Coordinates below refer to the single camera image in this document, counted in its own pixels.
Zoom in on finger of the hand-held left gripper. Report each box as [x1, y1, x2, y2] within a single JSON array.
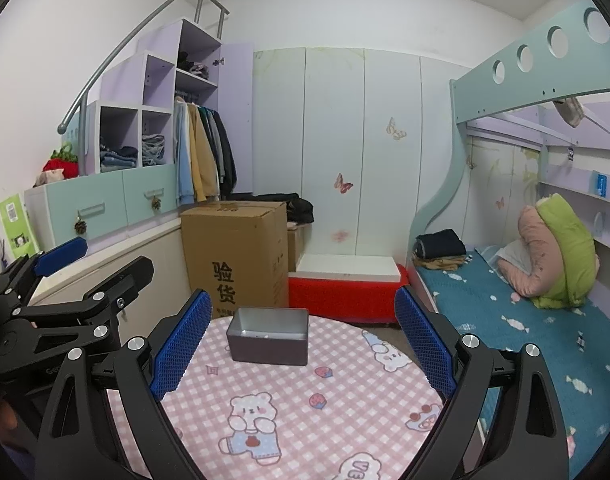
[[15, 256, 156, 329], [0, 236, 89, 311]]

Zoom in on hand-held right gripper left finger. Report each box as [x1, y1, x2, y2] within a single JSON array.
[[35, 288, 220, 480]]

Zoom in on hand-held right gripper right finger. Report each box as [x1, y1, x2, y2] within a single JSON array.
[[394, 286, 570, 480]]

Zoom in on grey metal box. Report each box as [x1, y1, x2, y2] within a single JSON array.
[[226, 307, 310, 367]]

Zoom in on person's left forearm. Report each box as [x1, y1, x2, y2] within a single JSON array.
[[0, 442, 36, 480]]

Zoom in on person's left hand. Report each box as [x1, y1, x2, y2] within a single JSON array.
[[0, 401, 18, 444]]

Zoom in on cream cabinet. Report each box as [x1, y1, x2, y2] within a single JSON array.
[[30, 215, 196, 312]]

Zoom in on green packet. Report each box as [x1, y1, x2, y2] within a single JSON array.
[[0, 192, 41, 261]]

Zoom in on teal drawer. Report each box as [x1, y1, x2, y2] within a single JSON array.
[[24, 169, 128, 254], [122, 162, 178, 226]]

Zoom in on folded tan clothes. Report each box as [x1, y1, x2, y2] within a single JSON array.
[[416, 255, 474, 271]]

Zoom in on red strawberry plush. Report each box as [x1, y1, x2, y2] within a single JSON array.
[[42, 143, 81, 179]]

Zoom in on red cloth-covered bench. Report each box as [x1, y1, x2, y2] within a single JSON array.
[[288, 262, 411, 325]]

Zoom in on folded dark clothes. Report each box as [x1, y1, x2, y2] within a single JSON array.
[[414, 229, 468, 260]]

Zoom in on blue patterned bed sheet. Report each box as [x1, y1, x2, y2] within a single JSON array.
[[416, 245, 610, 480]]

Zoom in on large cardboard box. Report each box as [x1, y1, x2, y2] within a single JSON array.
[[180, 201, 290, 320]]

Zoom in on white board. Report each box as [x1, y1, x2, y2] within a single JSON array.
[[296, 254, 401, 277]]

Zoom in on stack of folded dark jeans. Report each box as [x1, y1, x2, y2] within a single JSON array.
[[100, 146, 138, 171]]

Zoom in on white pillow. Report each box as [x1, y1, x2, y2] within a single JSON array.
[[495, 240, 536, 286]]

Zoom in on pink checked bear tablecloth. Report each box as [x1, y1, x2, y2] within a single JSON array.
[[107, 310, 448, 480]]

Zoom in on stack of folded light jeans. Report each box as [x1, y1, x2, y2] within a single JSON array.
[[141, 133, 167, 166]]

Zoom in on light blue hanging shirt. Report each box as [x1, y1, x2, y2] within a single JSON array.
[[174, 100, 196, 207]]

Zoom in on small cardboard box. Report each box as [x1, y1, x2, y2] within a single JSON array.
[[286, 225, 310, 273]]

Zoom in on tan hanging jacket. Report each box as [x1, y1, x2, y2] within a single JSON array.
[[187, 102, 221, 203]]

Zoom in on pink and green plush pillow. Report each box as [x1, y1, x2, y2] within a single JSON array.
[[517, 194, 601, 310]]

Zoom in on dark hanging jackets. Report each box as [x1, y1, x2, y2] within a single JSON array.
[[202, 105, 238, 199]]

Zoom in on pile of black clothes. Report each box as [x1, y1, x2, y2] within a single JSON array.
[[255, 192, 316, 226]]

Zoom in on purple shelf unit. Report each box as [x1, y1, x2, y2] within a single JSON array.
[[85, 18, 256, 176]]

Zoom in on white wardrobe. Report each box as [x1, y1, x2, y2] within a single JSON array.
[[252, 47, 474, 262]]

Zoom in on grey metal handrail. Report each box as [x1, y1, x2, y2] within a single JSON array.
[[58, 0, 230, 136]]

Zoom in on clothes on shelf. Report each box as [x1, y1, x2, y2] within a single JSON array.
[[177, 50, 211, 80]]

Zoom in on grey hanging cloth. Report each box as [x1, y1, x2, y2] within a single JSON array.
[[552, 95, 585, 129]]

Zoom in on teal bunk bed frame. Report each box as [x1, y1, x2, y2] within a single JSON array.
[[409, 0, 610, 266]]

